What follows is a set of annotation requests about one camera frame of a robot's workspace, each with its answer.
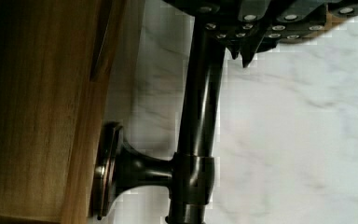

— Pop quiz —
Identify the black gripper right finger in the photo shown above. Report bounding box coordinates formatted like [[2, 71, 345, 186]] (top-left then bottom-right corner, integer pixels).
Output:
[[238, 0, 358, 67]]

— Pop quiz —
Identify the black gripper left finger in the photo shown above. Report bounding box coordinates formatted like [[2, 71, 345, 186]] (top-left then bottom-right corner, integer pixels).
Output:
[[163, 0, 260, 60]]

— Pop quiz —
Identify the wooden drawer with black handle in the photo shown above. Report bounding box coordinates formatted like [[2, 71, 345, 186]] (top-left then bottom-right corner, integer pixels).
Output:
[[0, 0, 213, 224]]

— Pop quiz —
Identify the dark wooden cutting board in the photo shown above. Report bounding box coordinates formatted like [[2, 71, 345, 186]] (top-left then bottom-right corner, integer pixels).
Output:
[[301, 13, 347, 42]]

